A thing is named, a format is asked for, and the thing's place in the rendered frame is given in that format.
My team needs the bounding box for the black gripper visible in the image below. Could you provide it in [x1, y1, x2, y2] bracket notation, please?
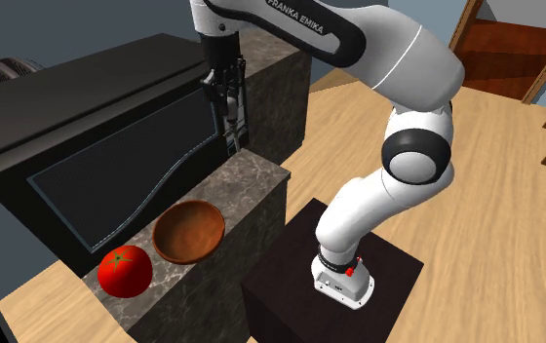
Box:
[200, 30, 250, 154]

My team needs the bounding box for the brown wooden bowl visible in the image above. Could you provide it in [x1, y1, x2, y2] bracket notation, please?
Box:
[151, 199, 227, 266]

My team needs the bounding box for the black sink unit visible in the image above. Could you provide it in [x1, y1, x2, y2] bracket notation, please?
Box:
[0, 32, 252, 280]

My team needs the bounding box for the red tomato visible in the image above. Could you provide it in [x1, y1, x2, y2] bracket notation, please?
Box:
[97, 245, 154, 299]

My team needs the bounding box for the dark robot stand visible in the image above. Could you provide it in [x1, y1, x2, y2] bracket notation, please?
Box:
[240, 198, 425, 343]

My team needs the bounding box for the wooden doorway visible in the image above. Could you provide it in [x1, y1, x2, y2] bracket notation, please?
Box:
[448, 0, 546, 106]

